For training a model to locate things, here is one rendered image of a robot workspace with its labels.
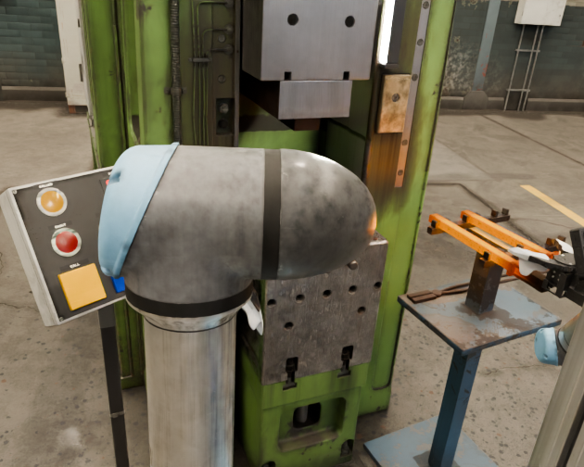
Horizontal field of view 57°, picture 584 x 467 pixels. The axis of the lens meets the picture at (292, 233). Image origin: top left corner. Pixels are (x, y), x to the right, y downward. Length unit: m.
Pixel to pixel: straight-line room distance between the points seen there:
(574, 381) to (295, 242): 0.21
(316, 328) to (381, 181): 0.51
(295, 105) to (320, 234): 0.97
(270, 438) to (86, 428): 0.77
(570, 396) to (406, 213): 1.54
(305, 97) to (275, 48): 0.14
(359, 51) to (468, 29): 6.79
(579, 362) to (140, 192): 0.32
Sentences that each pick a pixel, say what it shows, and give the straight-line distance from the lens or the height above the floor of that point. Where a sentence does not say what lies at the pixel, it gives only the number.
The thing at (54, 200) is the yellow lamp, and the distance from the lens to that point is 1.17.
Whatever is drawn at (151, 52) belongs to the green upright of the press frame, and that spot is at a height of 1.41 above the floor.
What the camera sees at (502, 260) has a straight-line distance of 1.47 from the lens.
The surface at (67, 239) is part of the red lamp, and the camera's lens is 1.17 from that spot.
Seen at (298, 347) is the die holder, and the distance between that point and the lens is 1.66.
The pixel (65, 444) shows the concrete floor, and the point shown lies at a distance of 2.28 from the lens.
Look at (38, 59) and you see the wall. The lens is 7.53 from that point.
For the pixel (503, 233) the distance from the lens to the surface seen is 1.63.
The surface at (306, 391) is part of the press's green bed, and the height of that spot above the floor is 0.40.
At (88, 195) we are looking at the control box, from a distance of 1.20.
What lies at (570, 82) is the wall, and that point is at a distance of 9.22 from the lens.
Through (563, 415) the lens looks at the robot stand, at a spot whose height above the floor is 1.37.
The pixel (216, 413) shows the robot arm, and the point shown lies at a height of 1.22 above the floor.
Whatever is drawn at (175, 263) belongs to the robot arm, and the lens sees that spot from 0.44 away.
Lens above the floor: 1.60
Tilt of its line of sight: 26 degrees down
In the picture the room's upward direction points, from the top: 4 degrees clockwise
